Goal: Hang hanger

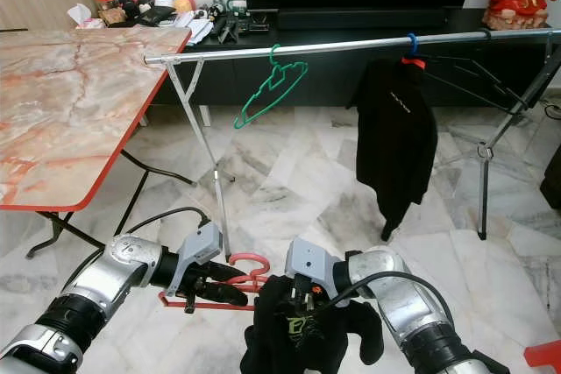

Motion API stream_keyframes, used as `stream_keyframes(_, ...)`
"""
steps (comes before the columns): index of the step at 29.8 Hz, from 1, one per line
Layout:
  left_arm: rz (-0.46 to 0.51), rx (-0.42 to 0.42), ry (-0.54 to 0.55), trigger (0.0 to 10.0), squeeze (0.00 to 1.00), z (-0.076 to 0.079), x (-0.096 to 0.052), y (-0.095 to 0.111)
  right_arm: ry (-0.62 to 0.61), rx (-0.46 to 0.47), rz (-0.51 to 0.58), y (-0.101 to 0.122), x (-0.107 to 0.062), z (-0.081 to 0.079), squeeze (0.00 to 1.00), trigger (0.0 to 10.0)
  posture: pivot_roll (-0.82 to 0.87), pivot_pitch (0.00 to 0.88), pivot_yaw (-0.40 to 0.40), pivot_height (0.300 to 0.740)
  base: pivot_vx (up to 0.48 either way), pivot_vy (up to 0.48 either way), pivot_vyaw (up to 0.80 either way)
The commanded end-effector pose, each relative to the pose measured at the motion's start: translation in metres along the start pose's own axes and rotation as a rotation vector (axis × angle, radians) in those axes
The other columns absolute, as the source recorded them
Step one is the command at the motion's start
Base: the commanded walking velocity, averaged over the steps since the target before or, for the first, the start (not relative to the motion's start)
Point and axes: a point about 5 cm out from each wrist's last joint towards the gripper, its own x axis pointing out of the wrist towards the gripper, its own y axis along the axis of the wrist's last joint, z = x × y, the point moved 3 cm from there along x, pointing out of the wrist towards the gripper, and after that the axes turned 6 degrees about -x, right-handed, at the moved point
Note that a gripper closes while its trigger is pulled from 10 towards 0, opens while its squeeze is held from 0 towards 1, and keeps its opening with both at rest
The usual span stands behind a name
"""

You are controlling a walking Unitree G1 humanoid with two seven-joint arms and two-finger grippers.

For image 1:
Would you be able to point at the yellow red toy ball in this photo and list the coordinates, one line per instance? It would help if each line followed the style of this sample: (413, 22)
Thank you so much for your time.
(184, 3)

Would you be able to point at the red hanger with pink hook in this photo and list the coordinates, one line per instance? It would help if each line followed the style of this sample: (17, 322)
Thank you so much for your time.
(250, 257)

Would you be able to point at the small black box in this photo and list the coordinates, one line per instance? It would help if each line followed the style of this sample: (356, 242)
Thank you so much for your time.
(254, 25)

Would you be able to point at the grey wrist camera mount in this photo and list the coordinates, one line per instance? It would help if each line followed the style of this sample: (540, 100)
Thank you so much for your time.
(200, 247)
(313, 258)

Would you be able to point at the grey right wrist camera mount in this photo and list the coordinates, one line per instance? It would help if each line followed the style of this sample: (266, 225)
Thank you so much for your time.
(313, 258)

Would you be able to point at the dark brown sofa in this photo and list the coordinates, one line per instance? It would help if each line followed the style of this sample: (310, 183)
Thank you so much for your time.
(554, 177)

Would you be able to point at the black phone stand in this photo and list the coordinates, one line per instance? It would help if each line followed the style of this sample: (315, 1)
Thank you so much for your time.
(225, 32)

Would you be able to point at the green plastic hanger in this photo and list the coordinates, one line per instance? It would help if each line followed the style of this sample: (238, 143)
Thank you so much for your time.
(276, 59)

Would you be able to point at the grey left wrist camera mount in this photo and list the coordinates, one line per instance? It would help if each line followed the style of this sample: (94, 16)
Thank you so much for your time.
(200, 247)

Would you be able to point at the black shirt white print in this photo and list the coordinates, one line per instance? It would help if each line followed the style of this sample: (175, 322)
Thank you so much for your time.
(394, 146)

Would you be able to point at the white blue toy ball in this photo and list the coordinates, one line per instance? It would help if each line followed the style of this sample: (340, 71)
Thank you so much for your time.
(163, 1)

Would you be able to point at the silver metal clothes rack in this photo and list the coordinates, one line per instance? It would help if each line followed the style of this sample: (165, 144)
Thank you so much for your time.
(333, 45)

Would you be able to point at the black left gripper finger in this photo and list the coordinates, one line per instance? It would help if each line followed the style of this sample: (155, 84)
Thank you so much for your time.
(232, 294)
(230, 271)

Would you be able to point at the black desk telephone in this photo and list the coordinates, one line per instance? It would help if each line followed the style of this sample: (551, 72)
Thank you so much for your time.
(155, 16)

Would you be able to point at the black soundbar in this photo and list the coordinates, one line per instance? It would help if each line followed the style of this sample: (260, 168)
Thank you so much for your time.
(359, 19)

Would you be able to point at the marble table with red edge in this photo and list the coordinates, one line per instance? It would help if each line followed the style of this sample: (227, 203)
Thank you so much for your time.
(79, 111)

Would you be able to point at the dark grey plastic hanger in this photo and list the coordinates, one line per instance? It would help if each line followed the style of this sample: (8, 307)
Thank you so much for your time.
(487, 31)

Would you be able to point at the white tissue box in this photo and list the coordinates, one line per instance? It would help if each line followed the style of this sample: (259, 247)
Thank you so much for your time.
(81, 18)

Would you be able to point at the black tv console cabinet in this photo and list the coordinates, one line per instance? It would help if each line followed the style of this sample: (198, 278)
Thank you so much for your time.
(333, 85)

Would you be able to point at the red hanger with blue hook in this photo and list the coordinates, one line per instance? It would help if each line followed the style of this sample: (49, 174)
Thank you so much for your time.
(413, 62)

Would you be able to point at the black garment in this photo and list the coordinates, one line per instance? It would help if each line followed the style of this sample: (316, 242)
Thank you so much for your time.
(280, 339)

